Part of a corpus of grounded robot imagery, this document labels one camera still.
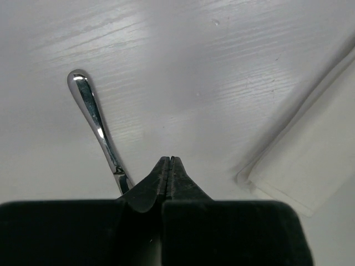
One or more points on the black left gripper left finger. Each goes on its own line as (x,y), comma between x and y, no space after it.
(138,234)

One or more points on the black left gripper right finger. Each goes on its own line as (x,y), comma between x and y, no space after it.
(180,186)

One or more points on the silver table knife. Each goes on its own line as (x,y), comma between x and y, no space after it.
(85,95)

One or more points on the white cloth napkin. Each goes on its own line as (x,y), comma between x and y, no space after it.
(312,157)

